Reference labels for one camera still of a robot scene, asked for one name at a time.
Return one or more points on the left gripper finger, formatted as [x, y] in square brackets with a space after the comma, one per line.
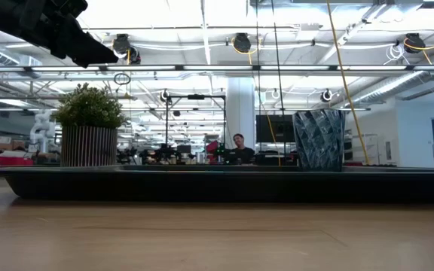
[81, 45]

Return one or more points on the blue patterned cup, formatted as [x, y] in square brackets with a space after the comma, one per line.
[318, 139]

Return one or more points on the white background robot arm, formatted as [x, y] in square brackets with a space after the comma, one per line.
[43, 128]

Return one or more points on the black serving tray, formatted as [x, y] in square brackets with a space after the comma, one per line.
[202, 188]

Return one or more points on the long ceiling light bar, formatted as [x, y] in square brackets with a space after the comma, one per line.
[145, 68]

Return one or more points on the small potted green plant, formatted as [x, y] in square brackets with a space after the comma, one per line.
[89, 147]

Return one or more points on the red storage box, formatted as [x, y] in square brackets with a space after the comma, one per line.
[11, 161]

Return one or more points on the white building column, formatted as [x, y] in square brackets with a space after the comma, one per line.
[240, 105]

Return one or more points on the person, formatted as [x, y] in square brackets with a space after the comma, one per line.
[243, 154]

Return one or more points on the black background monitor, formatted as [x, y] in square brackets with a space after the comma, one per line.
[273, 128]

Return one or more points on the background black frame station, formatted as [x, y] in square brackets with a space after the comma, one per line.
[196, 96]

